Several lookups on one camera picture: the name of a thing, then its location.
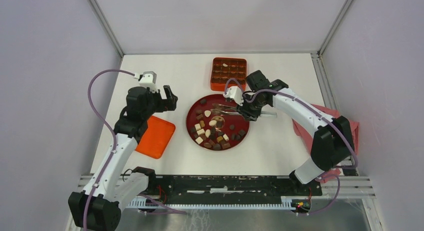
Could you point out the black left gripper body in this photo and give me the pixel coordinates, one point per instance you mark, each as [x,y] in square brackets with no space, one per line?
[156,104]

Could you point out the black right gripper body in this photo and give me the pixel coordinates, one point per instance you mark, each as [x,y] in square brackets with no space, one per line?
[251,107]

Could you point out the metal tongs with white handle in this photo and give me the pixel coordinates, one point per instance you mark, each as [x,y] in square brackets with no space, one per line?
[221,109]

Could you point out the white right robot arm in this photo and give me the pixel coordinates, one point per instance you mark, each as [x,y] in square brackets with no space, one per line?
[287,101]

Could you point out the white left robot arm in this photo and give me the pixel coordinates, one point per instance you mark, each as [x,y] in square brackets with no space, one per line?
[99,206]

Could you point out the white square chocolate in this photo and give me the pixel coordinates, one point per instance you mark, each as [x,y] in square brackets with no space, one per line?
[197,126]

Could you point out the white heart chocolate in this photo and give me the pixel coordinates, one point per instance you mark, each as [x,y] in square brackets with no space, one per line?
[207,113]

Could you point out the orange chocolate box with dividers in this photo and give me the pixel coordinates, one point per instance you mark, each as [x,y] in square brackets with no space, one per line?
[225,68]

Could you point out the white oval chocolate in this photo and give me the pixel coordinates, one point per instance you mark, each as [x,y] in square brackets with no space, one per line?
[212,123]

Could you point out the orange box lid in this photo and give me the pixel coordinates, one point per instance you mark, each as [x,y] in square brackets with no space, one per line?
[156,138]

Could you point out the round red lacquer tray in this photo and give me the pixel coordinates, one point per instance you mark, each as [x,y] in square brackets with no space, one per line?
[229,131]

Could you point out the pink cloth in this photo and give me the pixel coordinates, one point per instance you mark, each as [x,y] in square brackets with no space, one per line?
[332,144]

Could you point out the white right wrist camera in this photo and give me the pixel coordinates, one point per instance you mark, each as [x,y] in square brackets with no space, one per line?
[235,94]

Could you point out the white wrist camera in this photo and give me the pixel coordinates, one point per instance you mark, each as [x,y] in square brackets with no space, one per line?
[147,80]
[235,94]

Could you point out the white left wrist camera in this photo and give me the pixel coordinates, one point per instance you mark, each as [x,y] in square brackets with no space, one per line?
[147,80]

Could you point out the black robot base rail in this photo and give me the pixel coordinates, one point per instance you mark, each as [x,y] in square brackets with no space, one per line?
[224,189]

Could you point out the white cable duct strip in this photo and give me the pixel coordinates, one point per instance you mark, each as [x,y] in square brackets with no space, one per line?
[285,204]

